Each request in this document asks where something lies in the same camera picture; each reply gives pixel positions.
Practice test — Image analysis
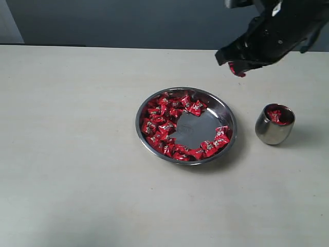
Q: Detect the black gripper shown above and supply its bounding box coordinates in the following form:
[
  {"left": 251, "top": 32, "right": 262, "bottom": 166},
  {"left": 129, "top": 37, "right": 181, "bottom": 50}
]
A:
[{"left": 215, "top": 1, "right": 328, "bottom": 73}]

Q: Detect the red candy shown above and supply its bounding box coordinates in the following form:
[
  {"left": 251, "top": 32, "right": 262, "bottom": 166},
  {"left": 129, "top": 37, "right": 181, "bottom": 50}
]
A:
[
  {"left": 200, "top": 140, "right": 217, "bottom": 158},
  {"left": 141, "top": 118, "right": 157, "bottom": 136},
  {"left": 277, "top": 120, "right": 290, "bottom": 126},
  {"left": 228, "top": 62, "right": 246, "bottom": 78},
  {"left": 267, "top": 110, "right": 282, "bottom": 124},
  {"left": 188, "top": 148, "right": 205, "bottom": 161},
  {"left": 190, "top": 100, "right": 207, "bottom": 117},
  {"left": 180, "top": 95, "right": 193, "bottom": 112},
  {"left": 215, "top": 126, "right": 229, "bottom": 138},
  {"left": 172, "top": 152, "right": 190, "bottom": 161}
]

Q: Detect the shiny steel cup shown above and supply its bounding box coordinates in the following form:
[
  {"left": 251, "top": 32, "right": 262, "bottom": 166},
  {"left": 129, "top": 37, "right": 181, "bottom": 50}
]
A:
[{"left": 255, "top": 103, "right": 296, "bottom": 145}]

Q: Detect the round steel bowl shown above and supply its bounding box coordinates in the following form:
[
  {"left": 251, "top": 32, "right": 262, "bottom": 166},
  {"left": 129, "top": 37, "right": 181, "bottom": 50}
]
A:
[{"left": 135, "top": 87, "right": 237, "bottom": 166}]

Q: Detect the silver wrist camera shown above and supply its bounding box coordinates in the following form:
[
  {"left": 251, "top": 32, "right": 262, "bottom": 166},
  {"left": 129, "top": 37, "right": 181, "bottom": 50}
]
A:
[{"left": 224, "top": 0, "right": 254, "bottom": 9}]

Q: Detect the black cable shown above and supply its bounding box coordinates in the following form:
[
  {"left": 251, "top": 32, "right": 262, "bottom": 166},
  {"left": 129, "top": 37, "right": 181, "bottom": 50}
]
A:
[{"left": 299, "top": 24, "right": 323, "bottom": 54}]

